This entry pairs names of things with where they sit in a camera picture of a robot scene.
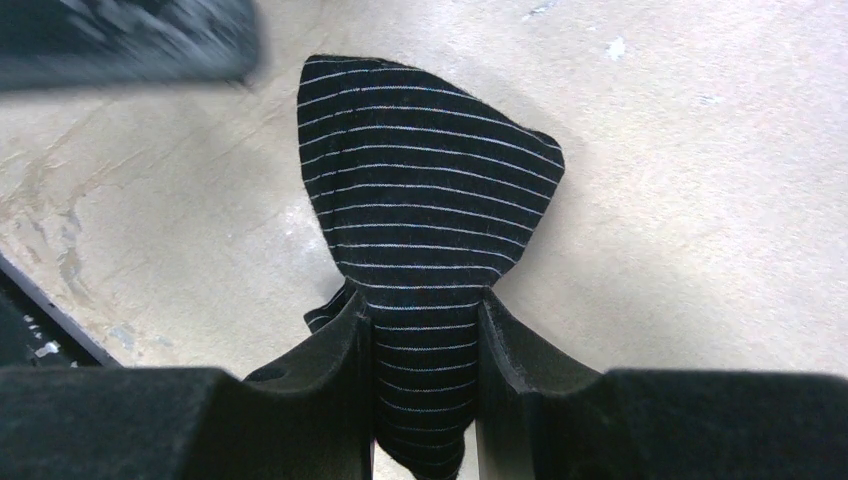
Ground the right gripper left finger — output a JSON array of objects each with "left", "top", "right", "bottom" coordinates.
[{"left": 1, "top": 294, "right": 373, "bottom": 479}]

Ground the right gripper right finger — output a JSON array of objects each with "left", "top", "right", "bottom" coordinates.
[{"left": 476, "top": 293, "right": 847, "bottom": 479}]

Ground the black striped underwear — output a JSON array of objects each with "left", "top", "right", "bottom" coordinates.
[{"left": 297, "top": 55, "right": 564, "bottom": 479}]

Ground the green divided storage tray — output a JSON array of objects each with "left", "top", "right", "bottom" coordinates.
[{"left": 1, "top": 0, "right": 264, "bottom": 92}]

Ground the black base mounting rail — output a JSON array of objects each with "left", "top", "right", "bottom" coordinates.
[{"left": 1, "top": 258, "right": 121, "bottom": 368}]

